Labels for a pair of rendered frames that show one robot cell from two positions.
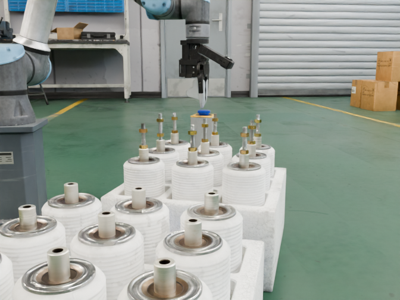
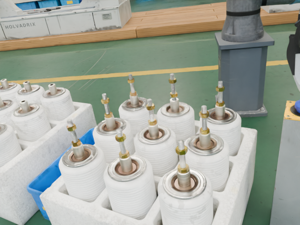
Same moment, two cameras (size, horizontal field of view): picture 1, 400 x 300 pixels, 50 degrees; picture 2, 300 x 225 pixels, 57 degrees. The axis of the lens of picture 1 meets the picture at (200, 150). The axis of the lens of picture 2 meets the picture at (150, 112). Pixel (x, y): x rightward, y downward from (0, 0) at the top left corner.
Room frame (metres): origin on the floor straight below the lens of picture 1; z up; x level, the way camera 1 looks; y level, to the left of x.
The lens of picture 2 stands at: (1.21, -0.51, 0.60)
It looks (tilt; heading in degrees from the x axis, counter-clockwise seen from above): 29 degrees down; 107
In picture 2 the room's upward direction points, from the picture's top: 8 degrees counter-clockwise
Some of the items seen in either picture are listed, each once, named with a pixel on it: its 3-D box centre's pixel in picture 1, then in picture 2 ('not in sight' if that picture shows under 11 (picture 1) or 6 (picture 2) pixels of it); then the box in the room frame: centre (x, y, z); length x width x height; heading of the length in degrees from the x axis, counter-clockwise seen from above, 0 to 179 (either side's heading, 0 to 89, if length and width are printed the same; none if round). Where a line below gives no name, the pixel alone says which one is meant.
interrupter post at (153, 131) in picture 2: (205, 148); (153, 129); (1.07, -0.01, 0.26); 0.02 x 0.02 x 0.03
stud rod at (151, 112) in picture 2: (205, 133); (151, 114); (1.07, -0.01, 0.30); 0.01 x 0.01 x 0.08
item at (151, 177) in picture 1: (144, 197); (139, 131); (0.98, 0.13, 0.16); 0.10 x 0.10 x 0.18
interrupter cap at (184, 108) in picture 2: (161, 150); (175, 109); (1.10, 0.10, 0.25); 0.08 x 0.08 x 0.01
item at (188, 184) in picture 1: (192, 202); (118, 156); (0.95, 0.02, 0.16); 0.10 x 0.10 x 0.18
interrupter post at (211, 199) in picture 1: (211, 203); not in sight; (0.63, -0.02, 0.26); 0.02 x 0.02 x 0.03
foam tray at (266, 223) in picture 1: (205, 213); (161, 187); (1.07, -0.01, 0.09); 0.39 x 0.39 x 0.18; 76
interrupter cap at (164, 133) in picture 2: (205, 153); (154, 134); (1.07, -0.01, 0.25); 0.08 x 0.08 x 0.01
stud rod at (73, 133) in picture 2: (244, 143); (74, 135); (0.92, -0.10, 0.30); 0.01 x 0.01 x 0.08
